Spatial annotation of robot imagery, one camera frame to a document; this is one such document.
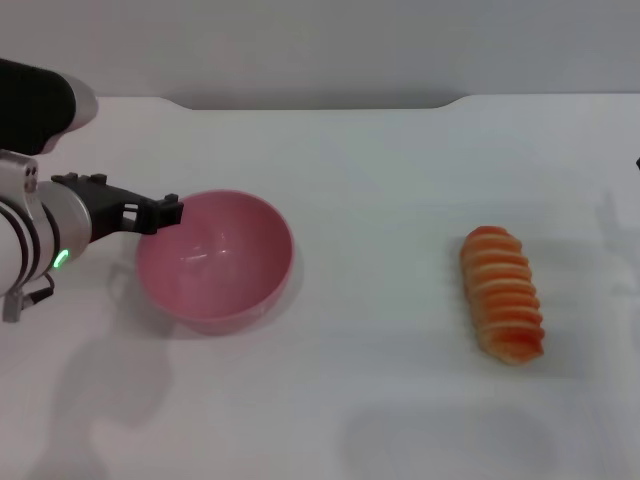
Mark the silver left camera bracket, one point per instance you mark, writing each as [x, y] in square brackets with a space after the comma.
[17, 172]

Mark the orange ridged bread loaf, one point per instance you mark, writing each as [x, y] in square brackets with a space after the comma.
[502, 295]

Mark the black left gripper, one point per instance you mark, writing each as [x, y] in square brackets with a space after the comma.
[105, 210]

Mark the pink bowl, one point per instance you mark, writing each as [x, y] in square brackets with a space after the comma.
[215, 265]

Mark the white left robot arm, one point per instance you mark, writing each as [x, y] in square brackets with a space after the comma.
[30, 250]

